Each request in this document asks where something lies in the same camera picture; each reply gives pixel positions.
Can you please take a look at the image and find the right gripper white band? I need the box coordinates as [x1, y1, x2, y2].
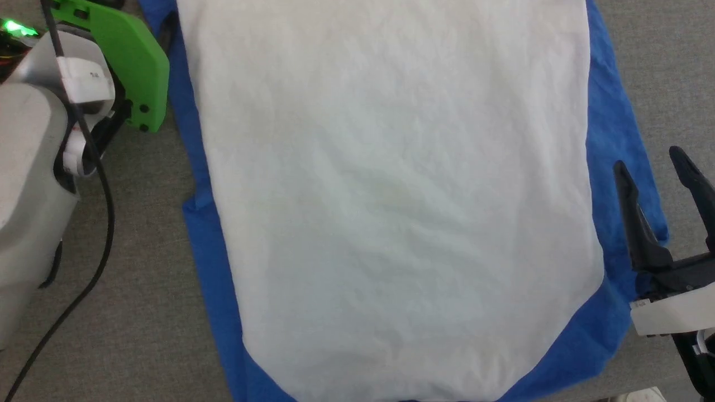
[613, 146, 715, 337]

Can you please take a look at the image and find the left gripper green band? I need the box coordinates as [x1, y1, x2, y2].
[0, 0, 170, 134]

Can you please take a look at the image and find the white and blue t-shirt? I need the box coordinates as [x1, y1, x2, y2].
[137, 0, 670, 402]

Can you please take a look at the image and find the grey fabric sofa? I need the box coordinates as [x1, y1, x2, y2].
[0, 0, 715, 402]

